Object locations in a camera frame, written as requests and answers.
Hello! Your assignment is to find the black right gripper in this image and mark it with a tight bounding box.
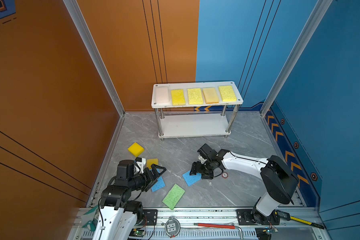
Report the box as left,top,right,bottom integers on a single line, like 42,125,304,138
187,159,214,180

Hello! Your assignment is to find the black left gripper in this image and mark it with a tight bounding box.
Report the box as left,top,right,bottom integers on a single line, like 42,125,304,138
129,163,166,192

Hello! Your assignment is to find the blue cellulose sponge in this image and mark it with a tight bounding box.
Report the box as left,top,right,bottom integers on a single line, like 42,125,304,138
151,176,165,192
183,171,202,187

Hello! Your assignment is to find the yellow foam sponge front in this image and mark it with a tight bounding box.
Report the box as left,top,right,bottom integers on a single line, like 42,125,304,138
171,89,186,106

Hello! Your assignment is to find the orange-yellow thick sponge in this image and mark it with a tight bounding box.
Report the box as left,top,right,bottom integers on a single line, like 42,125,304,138
203,88,219,104

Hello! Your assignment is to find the yellow cellulose sponge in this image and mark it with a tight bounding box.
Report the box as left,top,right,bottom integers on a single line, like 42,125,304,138
187,88,204,105
218,86,237,102

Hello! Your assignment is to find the white foam sponge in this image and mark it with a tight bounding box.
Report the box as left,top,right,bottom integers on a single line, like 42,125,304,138
154,87,170,105

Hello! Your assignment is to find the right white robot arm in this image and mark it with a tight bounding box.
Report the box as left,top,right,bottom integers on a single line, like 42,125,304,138
190,144,299,225

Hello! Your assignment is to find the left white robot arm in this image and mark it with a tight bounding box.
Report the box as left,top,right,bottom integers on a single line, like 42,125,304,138
93,160,167,240

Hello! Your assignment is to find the white two-tier metal shelf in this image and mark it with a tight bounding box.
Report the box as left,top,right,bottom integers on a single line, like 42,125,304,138
151,82,243,139

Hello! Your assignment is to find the small orange-yellow sponge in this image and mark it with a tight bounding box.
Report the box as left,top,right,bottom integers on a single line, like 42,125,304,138
146,159,159,170

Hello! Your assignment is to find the green cellulose sponge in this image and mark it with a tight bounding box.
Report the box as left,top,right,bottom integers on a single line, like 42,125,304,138
162,184,185,210

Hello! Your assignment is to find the bright yellow foam sponge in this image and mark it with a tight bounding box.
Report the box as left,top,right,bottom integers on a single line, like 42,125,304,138
128,143,145,157

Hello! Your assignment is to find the round grey socket plate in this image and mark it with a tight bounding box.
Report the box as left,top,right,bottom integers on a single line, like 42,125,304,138
165,217,181,238

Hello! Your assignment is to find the green circuit board left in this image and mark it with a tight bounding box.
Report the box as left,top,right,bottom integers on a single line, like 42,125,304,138
133,229,146,238

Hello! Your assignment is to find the circuit board right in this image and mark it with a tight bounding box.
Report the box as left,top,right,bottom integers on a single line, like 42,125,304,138
262,227,279,235

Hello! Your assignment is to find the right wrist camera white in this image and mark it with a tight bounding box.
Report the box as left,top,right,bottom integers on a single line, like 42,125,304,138
198,155,206,164

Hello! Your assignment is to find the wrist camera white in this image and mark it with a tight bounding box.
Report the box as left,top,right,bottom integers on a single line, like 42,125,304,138
198,155,206,164
135,157,147,174

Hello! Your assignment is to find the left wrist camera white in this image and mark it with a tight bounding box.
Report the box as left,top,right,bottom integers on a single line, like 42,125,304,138
135,157,147,174

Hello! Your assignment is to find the aluminium front rail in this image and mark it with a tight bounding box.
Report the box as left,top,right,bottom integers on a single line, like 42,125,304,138
68,206,331,240

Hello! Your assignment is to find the red handled tool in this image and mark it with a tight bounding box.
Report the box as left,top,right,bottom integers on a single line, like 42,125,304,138
194,223,244,240

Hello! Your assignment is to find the aluminium left corner post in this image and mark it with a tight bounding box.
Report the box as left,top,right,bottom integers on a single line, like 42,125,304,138
63,0,125,117

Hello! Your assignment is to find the aluminium corner post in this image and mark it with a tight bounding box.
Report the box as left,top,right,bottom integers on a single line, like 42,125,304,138
260,0,333,117
63,0,125,117

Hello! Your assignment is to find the aluminium right corner post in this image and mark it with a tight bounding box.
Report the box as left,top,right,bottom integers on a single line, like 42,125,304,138
260,0,333,117

